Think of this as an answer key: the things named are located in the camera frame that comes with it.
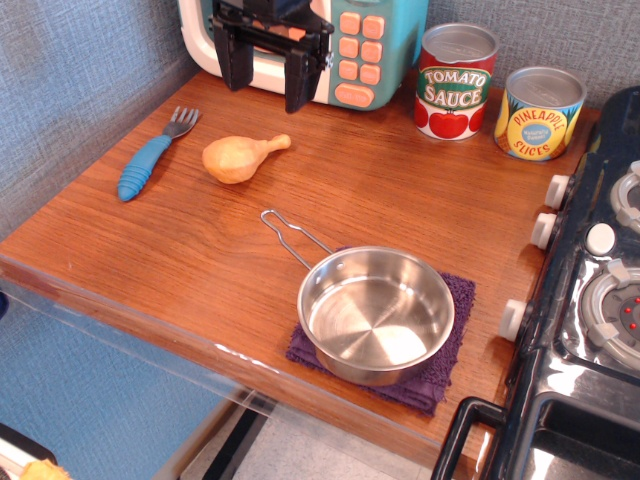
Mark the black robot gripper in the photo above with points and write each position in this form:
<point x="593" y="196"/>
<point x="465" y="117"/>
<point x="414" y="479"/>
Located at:
<point x="286" y="28"/>

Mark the orange toy chicken drumstick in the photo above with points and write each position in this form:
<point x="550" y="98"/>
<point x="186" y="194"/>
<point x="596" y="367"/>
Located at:
<point x="235" y="159"/>

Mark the teal toy microwave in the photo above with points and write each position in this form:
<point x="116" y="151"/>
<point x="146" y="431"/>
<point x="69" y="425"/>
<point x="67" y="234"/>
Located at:
<point x="374" y="45"/>

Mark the tomato sauce can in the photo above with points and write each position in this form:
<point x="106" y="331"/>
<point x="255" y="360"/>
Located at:
<point x="455" y="71"/>

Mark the small steel saucepan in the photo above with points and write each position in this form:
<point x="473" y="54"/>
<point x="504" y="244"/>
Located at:
<point x="374" y="315"/>

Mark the pineapple slices can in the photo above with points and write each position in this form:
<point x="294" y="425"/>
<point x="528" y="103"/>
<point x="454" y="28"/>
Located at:
<point x="539" y="111"/>

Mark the white stove knob rear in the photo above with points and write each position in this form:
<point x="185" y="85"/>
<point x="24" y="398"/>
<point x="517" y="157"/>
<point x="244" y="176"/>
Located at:
<point x="556" y="191"/>

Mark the white stove knob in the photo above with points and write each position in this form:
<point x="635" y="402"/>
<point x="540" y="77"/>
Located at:
<point x="542" y="230"/>
<point x="512" y="318"/>
<point x="556" y="191"/>

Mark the white stove knob middle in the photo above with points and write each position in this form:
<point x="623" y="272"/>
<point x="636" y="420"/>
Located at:
<point x="542" y="230"/>

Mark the white stove knob front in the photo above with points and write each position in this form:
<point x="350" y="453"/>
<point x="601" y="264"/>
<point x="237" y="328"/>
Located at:
<point x="512" y="318"/>

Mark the purple folded cloth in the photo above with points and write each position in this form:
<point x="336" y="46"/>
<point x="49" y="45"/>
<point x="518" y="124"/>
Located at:
<point x="427" y="388"/>

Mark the black toy stove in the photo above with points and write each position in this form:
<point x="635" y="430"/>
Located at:
<point x="572" y="403"/>

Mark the blue handled toy fork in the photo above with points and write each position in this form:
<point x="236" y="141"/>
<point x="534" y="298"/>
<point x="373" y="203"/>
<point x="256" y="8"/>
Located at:
<point x="138" y="170"/>

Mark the black oven door handle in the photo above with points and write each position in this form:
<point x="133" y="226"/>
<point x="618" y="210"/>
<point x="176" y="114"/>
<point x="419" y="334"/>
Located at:
<point x="471" y="411"/>

